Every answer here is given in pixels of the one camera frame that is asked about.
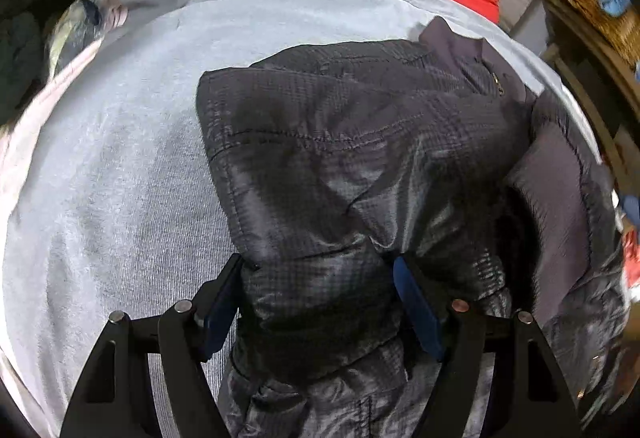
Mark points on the pale pink sheet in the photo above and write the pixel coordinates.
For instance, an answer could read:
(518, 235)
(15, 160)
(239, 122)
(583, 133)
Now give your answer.
(30, 128)

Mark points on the dark green cloth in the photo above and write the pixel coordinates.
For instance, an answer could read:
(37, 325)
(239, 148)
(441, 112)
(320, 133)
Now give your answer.
(17, 58)

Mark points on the wooden shelf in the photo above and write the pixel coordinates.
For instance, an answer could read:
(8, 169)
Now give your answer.
(580, 48)

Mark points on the crumpled plastic bag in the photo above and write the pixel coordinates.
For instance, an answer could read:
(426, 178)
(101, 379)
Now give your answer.
(75, 28)

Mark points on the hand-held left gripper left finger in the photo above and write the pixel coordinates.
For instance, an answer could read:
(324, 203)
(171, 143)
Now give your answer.
(222, 308)

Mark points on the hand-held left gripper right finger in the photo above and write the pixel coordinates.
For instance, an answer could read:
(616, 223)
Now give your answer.
(415, 308)

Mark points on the grey blanket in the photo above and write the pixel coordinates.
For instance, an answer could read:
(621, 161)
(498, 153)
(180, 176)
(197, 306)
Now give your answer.
(125, 143)

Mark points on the dark grey quilted jacket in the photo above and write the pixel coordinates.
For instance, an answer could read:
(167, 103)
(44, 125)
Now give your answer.
(325, 143)

